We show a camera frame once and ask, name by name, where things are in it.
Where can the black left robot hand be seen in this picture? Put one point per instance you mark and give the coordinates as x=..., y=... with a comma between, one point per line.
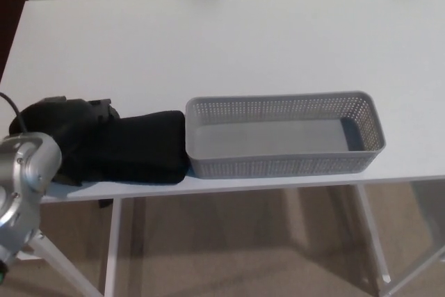
x=52, y=119

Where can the black cloth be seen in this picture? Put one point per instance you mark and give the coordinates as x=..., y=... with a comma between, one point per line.
x=139, y=151

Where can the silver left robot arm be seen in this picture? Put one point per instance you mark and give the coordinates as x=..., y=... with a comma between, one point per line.
x=24, y=175

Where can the grey perforated plastic basket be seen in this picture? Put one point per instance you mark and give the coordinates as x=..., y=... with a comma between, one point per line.
x=278, y=137

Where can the white table frame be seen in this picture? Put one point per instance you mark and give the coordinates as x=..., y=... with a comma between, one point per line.
x=114, y=241

